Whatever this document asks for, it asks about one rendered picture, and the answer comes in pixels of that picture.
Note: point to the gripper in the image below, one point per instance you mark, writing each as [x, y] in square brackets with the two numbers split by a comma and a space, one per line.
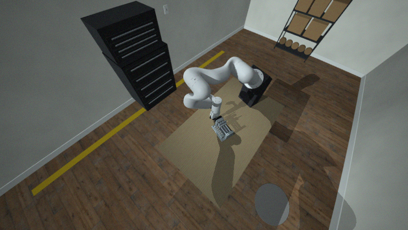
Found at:
[213, 115]

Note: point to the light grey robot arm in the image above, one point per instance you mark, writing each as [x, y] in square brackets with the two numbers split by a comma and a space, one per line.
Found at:
[198, 80]

